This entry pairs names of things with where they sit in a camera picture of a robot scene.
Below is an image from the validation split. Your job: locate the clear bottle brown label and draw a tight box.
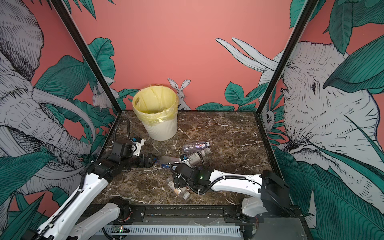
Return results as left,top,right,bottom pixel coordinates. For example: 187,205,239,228
168,180,191,200

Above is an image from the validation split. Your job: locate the clear bottle blue cap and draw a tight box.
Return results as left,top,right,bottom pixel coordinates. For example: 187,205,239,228
157,156,181,168

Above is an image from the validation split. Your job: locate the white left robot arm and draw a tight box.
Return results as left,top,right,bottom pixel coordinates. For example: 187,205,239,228
21,154,157,240

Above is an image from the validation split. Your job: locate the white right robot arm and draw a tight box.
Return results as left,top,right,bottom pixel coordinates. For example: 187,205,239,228
170,163,296,218

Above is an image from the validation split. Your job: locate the white ribbed waste bin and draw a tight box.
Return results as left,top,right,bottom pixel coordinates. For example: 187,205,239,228
132,85,180,142

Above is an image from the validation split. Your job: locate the yellow plastic bin liner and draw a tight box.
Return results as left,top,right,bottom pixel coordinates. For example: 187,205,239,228
132,85,179,126

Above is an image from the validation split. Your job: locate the clear bottle white label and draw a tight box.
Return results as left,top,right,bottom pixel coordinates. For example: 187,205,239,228
188,148,211,166

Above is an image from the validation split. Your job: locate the clear bottle purple label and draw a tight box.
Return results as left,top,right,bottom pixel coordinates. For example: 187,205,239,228
182,141,210,153

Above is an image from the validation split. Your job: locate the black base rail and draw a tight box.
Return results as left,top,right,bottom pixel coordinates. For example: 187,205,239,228
83,204,301,224

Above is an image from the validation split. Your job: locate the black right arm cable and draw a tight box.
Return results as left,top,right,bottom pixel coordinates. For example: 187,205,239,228
169,155,247,196

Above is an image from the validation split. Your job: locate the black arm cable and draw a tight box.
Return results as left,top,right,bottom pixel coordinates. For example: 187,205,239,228
169,155,247,196
35,117,133,240

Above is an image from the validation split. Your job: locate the white vented cable duct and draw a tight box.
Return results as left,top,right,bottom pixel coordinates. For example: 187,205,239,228
104,225,242,238

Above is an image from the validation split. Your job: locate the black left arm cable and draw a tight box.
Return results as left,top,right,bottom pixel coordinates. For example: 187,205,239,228
35,117,133,240

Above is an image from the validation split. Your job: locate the black left corner frame post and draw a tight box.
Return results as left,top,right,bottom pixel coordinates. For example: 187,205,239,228
51,0,123,115

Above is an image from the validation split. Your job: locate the black corner frame post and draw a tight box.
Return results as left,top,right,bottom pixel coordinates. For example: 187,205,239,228
256,0,318,117
51,0,123,115

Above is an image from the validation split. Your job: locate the black right corner frame post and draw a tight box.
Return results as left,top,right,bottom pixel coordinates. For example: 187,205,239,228
256,0,318,117

